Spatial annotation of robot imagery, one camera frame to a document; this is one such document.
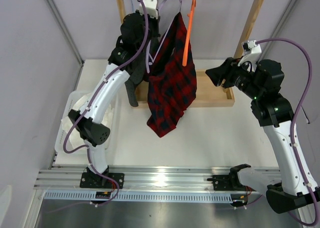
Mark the white cloth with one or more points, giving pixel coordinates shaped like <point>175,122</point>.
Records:
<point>75,128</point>

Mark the slotted cable duct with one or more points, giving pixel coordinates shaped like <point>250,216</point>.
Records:
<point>139,196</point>

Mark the aluminium mounting rail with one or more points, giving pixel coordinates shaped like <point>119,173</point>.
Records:
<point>135,177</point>

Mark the purple plastic hanger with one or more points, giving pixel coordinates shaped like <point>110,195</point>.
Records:
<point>149,58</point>

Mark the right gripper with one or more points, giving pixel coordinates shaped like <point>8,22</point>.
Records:
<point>226,71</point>

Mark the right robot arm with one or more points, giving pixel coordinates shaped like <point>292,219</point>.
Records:
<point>297,187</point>

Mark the wooden clothes rack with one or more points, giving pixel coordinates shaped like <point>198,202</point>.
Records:
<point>207,94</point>

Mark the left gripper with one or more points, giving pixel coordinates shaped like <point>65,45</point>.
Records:
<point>155,23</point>

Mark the grey dotted garment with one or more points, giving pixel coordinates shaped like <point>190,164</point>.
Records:
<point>137,71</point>

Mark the red plaid skirt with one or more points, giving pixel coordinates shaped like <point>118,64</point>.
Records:
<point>172,87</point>

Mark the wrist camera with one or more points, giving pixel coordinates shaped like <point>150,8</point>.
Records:
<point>252,51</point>
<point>151,7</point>

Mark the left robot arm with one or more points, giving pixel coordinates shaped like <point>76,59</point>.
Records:
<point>88,131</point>

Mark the white plastic basket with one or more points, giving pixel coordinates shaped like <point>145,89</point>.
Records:
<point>65,128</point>

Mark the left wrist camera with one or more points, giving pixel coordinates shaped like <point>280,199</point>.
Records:
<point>151,7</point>

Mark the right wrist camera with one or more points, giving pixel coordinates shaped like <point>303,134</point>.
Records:
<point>252,51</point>

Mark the orange plastic hanger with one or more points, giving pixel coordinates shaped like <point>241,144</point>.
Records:
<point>188,34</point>

